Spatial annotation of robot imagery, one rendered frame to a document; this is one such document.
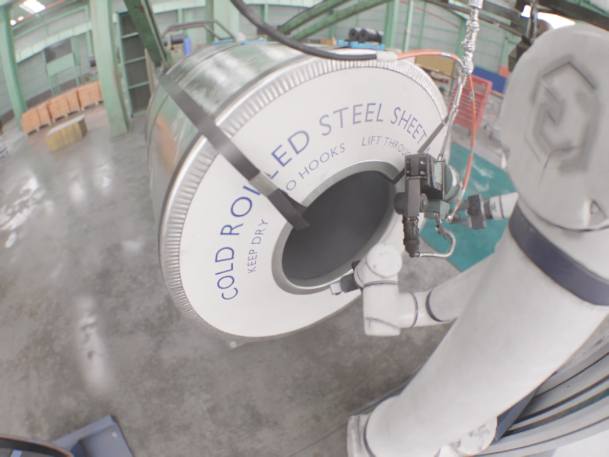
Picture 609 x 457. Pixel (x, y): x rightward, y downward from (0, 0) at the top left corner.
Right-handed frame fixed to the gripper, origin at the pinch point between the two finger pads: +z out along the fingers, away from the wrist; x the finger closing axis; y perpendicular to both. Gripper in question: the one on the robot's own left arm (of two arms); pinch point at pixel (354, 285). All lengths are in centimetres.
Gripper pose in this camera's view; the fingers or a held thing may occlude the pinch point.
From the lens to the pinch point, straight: 92.9
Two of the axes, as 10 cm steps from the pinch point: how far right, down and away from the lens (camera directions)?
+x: -9.7, 2.2, -1.3
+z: -0.4, 4.0, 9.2
